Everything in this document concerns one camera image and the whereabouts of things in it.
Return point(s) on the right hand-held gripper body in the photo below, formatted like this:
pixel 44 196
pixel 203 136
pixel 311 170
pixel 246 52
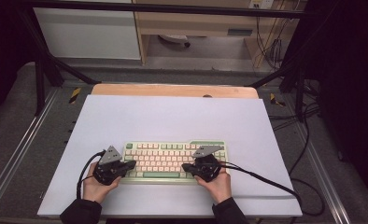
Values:
pixel 207 168

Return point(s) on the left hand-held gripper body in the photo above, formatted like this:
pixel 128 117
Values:
pixel 109 171

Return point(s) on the cream pink green keyboard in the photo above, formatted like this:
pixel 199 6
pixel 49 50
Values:
pixel 163 163

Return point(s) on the person's right hand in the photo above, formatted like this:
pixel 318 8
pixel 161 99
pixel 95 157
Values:
pixel 218 188

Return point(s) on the person's left hand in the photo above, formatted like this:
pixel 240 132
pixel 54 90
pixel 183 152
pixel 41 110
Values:
pixel 95 191

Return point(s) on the white table board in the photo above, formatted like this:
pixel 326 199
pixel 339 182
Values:
pixel 172 121

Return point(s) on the wooden table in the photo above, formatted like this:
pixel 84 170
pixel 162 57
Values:
pixel 172 90

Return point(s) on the yellow black tape strip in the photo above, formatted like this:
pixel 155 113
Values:
pixel 74 95
pixel 276 100

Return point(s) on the white chair base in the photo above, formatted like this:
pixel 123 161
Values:
pixel 174 39

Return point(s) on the white cabinet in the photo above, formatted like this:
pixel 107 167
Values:
pixel 88 34

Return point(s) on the aluminium floor rail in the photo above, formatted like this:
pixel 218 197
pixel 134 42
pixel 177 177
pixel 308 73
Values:
pixel 20 146
pixel 323 174

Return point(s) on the black metal frame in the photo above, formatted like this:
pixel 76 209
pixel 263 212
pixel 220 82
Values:
pixel 42 81

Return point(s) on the white wall socket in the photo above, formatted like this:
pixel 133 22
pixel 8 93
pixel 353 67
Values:
pixel 261 3

